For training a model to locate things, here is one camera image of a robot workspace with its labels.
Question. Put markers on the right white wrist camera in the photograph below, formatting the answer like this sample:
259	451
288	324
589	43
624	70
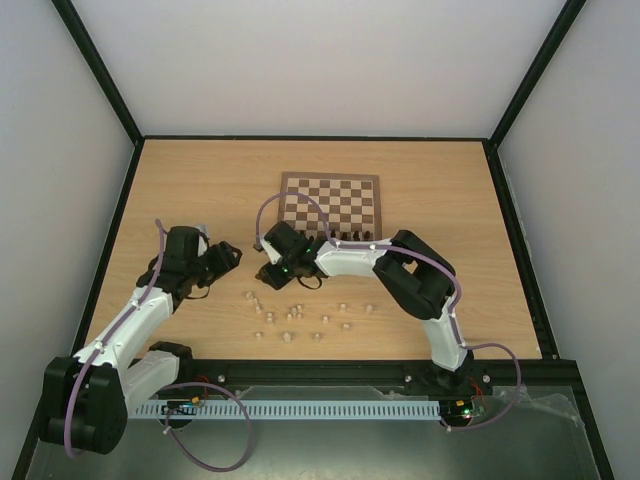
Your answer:
265	247

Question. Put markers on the wooden chess board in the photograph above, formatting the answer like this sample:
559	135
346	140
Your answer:
351	202

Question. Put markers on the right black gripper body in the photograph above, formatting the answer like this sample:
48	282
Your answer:
273	270

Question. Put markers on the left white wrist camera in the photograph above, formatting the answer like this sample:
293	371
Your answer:
203	242

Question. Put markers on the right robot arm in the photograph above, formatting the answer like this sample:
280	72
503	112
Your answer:
420	281

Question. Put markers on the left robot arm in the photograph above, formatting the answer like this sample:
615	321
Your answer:
87	397

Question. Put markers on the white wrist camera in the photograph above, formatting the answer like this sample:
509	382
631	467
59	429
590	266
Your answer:
203	242
265	247

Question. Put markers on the light piece centre cluster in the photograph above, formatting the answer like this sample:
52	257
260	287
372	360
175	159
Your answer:
291	314

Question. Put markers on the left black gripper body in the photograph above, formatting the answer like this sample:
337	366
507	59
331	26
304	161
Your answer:
206	273

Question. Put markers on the black aluminium frame rail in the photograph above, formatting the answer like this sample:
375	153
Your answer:
411	377

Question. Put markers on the light blue slotted cable duct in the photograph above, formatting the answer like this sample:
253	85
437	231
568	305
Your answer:
421	410

